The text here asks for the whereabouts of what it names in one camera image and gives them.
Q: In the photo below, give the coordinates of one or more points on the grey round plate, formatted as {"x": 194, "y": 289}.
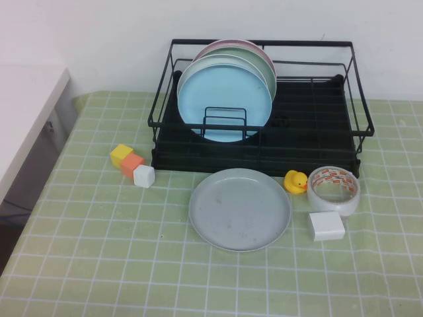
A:
{"x": 239, "y": 211}

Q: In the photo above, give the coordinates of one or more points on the light blue plate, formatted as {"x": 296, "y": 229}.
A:
{"x": 224, "y": 94}

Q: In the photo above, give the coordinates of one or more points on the pale mint plate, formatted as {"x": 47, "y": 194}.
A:
{"x": 197, "y": 64}

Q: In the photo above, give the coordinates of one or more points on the green plate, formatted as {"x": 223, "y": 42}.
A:
{"x": 261, "y": 71}

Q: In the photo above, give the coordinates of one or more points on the pink plate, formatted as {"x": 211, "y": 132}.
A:
{"x": 231, "y": 42}

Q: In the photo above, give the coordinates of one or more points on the white cube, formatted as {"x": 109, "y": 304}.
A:
{"x": 143, "y": 176}

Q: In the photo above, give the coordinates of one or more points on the orange cube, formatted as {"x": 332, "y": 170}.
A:
{"x": 130, "y": 165}

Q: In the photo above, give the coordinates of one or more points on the yellow rubber duck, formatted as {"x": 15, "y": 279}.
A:
{"x": 294, "y": 183}

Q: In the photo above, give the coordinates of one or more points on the yellow cube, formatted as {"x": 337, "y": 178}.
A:
{"x": 119, "y": 154}

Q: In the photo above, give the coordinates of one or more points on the clear tape roll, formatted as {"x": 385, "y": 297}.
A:
{"x": 330, "y": 206}

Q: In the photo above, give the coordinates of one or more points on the green checked tablecloth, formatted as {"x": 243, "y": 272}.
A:
{"x": 132, "y": 264}

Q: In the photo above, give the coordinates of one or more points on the white charger block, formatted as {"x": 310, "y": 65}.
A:
{"x": 327, "y": 228}

